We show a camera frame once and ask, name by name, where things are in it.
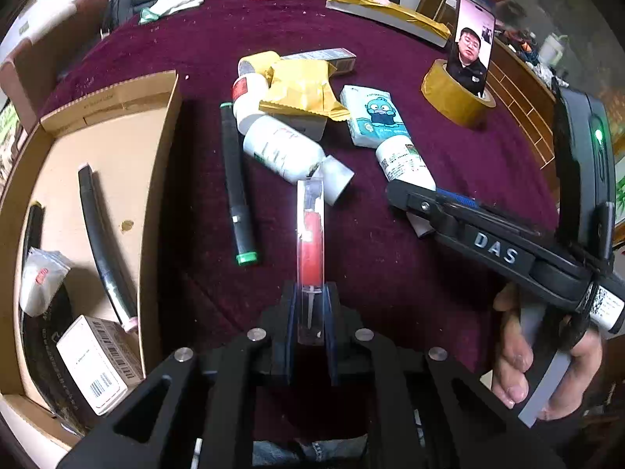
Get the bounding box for person's leg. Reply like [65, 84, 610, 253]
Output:
[251, 432, 369, 469]

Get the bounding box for white cylindrical cap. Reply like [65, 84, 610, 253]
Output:
[312, 155, 355, 204]

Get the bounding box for white tube bottle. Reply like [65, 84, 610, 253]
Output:
[375, 137, 437, 240]

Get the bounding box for person's right hand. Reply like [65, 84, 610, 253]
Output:
[492, 282, 604, 422]

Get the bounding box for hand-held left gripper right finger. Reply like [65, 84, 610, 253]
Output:
[325, 281, 567, 469]

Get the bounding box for white barcode box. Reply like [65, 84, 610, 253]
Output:
[56, 315, 145, 416]

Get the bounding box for smartphone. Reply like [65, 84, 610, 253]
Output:
[446, 0, 498, 99]

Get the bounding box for cardboard box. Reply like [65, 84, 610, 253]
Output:
[0, 71, 184, 450]

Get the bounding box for clear case with red pen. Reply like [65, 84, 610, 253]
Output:
[295, 178, 325, 347]

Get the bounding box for white kettle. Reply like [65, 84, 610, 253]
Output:
[539, 33, 570, 66]

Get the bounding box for black foil package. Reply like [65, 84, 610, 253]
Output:
[20, 288, 98, 438]

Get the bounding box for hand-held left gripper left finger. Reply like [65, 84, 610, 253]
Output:
[56, 281, 298, 469]

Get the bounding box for white gloves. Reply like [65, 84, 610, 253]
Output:
[139, 0, 203, 25]

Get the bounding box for small clear plastic bag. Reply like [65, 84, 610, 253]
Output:
[20, 248, 71, 317]

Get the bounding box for white bottle with red label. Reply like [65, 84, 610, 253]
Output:
[231, 73, 269, 134]

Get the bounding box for cartoon print tissue pack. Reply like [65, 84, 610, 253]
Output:
[340, 84, 410, 148]

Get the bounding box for yellow snack packet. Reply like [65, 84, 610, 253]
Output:
[259, 59, 351, 122]

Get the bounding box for silver carton box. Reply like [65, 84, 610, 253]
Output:
[283, 48, 356, 76]

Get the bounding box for brown chair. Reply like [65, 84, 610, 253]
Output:
[0, 0, 111, 132]

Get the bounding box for black pen with green cap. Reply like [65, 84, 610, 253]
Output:
[220, 102, 259, 268]

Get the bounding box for gold padded envelope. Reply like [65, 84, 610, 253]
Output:
[326, 0, 451, 48]

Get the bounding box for brown packing tape roll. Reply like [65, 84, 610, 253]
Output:
[421, 59, 496, 129]

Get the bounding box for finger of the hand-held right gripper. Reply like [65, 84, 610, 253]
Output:
[387, 179, 472, 247]
[434, 188, 560, 242]

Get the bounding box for black curved tube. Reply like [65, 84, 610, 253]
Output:
[78, 165, 138, 333]

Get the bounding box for thin black stick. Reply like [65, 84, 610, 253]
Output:
[22, 202, 45, 304]

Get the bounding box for large white bottle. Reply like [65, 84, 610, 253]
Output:
[243, 116, 325, 181]

